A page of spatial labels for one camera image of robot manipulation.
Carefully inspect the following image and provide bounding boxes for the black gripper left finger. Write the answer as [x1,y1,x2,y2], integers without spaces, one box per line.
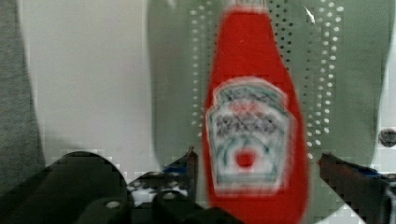
[127,146,198,203]

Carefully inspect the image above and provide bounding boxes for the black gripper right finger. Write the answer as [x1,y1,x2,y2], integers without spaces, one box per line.
[318,152,396,224]

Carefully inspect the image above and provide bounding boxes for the red ketchup bottle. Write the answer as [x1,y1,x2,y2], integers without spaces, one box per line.
[202,4,308,224]

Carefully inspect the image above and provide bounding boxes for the green perforated strainer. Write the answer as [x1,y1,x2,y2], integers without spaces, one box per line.
[148,0,395,224]

